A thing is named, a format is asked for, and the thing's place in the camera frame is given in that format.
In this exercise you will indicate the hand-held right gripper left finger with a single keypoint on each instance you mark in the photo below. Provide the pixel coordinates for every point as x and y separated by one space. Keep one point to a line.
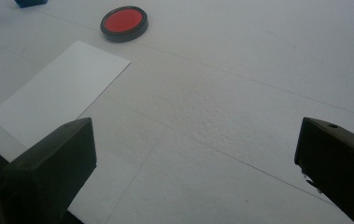
50 168

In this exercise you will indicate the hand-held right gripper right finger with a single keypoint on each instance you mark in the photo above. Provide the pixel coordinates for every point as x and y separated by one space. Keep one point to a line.
342 161

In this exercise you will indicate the round red ink pad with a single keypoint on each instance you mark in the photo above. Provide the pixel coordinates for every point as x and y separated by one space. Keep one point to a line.
123 21

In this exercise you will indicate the blue stamp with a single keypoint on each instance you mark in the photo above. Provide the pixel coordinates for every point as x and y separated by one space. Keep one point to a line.
30 2

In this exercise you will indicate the white paper sheet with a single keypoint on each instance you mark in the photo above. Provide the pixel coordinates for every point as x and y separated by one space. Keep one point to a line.
59 93

